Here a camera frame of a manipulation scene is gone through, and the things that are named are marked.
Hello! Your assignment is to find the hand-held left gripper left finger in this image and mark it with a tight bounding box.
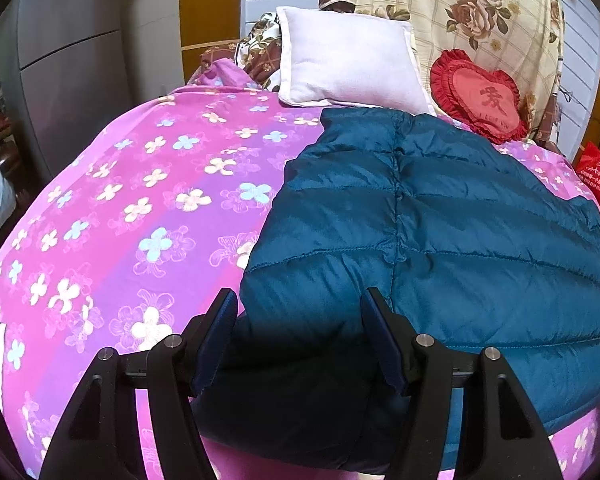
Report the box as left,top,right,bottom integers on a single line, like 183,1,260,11
39,287,239,480

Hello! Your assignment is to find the cream rose-print blanket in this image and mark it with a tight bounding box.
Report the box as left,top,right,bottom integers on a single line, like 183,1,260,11
337,0,567,146

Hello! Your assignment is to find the white pillow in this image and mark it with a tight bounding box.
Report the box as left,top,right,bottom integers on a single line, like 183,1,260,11
276,6,436,116

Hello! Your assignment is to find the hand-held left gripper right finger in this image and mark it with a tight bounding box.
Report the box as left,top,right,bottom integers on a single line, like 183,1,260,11
360,287,565,480

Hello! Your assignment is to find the brown floral quilt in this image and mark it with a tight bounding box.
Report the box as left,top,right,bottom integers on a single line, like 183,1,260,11
200,12,287,92

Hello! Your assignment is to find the red heart-shaped cushion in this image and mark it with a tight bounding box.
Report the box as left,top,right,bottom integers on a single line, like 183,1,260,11
429,49,529,145

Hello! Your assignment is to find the pink floral bedsheet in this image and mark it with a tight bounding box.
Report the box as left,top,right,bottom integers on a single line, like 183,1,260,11
0,57,600,480

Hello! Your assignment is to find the grey wardrobe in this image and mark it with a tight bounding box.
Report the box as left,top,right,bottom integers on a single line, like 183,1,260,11
0,0,187,182

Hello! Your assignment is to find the teal quilted down jacket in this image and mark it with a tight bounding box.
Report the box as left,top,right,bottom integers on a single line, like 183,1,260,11
192,107,600,474

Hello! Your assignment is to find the orange wooden door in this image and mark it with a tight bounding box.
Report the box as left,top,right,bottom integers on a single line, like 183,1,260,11
180,0,244,87

